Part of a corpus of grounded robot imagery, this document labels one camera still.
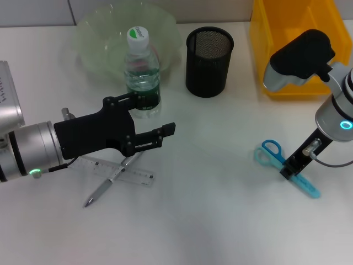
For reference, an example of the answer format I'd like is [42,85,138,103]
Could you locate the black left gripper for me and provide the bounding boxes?
[53,92,177,161]

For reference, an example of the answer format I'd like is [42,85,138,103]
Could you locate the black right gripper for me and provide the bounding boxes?
[279,128,336,181]

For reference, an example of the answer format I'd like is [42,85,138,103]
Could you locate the blue scissors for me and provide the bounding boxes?
[253,139,322,199]

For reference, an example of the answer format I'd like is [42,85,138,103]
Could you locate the clear green-label water bottle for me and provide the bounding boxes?
[124,25,162,119]

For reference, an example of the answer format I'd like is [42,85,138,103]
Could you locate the clear plastic ruler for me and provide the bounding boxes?
[69,155,156,189]

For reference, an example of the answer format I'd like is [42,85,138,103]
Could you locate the silver pen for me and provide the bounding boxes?
[83,151,144,209]

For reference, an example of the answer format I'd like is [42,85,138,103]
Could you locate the black mesh pen holder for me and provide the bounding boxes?
[185,26,235,98]

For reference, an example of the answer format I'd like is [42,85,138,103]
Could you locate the translucent green fruit plate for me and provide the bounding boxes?
[62,0,183,84]

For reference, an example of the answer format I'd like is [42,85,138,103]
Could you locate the silver left wrist stud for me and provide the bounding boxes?
[61,107,76,121]

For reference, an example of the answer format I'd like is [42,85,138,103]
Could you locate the yellow plastic bin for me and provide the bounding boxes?
[249,0,353,100]

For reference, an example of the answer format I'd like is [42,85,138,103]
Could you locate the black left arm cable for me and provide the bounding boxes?
[32,156,81,179]

